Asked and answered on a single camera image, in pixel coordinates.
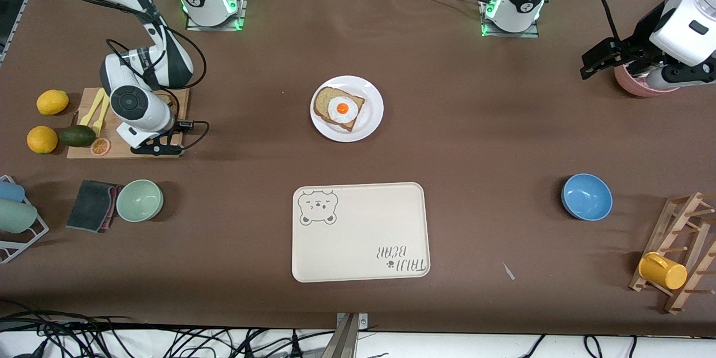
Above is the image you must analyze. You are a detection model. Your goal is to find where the fried egg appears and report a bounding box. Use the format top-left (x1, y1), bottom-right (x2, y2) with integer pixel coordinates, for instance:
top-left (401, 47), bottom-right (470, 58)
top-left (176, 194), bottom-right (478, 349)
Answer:
top-left (327, 96), bottom-right (359, 124)

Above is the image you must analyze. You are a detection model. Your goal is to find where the white round plate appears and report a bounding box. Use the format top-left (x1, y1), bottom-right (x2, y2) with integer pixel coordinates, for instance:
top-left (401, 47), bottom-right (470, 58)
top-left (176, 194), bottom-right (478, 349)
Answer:
top-left (310, 76), bottom-right (384, 143)

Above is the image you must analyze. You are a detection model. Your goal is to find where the pink bowl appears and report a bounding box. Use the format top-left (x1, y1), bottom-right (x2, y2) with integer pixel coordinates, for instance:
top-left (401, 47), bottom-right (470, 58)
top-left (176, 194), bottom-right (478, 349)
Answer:
top-left (614, 64), bottom-right (680, 98)

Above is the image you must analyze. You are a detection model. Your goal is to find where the pale green bowl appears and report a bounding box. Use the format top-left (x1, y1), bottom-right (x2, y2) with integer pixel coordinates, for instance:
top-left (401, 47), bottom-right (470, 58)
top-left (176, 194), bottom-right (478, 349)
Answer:
top-left (116, 180), bottom-right (164, 223)

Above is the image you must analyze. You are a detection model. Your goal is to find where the yellow plastic knife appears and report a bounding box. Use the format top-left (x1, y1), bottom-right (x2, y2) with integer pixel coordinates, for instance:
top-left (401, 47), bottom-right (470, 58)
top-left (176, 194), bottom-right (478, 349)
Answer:
top-left (78, 88), bottom-right (106, 126)

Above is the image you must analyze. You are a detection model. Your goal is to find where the wooden cutting board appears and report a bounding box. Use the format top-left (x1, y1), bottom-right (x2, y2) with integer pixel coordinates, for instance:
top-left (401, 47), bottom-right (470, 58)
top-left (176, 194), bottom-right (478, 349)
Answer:
top-left (67, 86), bottom-right (190, 159)

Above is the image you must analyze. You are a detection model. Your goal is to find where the green avocado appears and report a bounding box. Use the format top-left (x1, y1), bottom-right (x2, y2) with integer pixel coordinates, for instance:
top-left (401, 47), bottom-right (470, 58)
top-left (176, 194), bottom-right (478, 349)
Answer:
top-left (59, 125), bottom-right (97, 148)

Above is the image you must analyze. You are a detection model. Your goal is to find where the dark grey folded cloth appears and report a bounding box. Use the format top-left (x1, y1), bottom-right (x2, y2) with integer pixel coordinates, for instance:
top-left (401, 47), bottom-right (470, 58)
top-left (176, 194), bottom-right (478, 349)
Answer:
top-left (65, 180), bottom-right (115, 233)

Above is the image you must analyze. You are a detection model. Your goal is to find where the yellow lemon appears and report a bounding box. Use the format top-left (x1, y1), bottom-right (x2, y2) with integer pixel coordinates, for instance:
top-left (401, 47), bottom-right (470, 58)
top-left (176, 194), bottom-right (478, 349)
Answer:
top-left (26, 126), bottom-right (59, 154)
top-left (36, 90), bottom-right (70, 116)

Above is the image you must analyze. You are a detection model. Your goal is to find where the blue bowl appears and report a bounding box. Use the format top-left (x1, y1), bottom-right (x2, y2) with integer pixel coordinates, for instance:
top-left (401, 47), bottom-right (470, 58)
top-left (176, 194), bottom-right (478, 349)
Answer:
top-left (561, 173), bottom-right (614, 222)

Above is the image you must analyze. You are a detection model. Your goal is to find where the blue cup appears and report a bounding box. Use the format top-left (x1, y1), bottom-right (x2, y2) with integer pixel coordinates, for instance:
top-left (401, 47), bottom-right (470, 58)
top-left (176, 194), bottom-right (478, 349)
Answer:
top-left (0, 180), bottom-right (26, 203)

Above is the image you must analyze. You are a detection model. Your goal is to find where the pale green cup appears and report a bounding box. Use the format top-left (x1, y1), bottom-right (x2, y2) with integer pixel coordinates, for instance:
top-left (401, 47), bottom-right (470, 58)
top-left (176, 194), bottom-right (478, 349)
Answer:
top-left (0, 199), bottom-right (38, 234)

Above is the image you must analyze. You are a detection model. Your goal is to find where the wooden mug rack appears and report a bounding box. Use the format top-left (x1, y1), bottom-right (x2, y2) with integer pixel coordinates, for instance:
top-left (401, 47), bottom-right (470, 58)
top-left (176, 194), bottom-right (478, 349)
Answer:
top-left (628, 191), bottom-right (716, 315)

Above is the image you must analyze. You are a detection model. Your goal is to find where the yellow mug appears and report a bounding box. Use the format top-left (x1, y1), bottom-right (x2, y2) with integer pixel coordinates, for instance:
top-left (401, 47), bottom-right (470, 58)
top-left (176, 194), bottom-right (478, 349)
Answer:
top-left (638, 252), bottom-right (688, 290)

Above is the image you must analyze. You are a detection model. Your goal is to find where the cream tray with bear print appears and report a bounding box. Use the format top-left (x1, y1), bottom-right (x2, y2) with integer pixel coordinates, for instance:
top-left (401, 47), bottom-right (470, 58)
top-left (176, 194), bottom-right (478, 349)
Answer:
top-left (291, 182), bottom-right (431, 283)

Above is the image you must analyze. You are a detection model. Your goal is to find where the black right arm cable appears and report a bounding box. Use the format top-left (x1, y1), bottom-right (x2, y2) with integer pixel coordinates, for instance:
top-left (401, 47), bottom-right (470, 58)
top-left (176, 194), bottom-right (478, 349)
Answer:
top-left (105, 0), bottom-right (211, 150)

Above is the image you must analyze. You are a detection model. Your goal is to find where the white wire rack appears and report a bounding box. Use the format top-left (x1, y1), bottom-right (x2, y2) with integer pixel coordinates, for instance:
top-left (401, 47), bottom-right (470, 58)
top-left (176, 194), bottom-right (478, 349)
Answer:
top-left (0, 175), bottom-right (50, 265)

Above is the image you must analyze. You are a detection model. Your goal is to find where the aluminium side rail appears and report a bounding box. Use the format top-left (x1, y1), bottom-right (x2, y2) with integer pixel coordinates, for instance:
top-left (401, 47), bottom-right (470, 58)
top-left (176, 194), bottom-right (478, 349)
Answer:
top-left (0, 0), bottom-right (39, 63)

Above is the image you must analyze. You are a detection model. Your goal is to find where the black floor cable tangle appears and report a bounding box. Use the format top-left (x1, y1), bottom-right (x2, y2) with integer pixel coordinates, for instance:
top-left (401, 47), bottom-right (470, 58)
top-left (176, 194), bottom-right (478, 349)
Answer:
top-left (0, 299), bottom-right (336, 358)

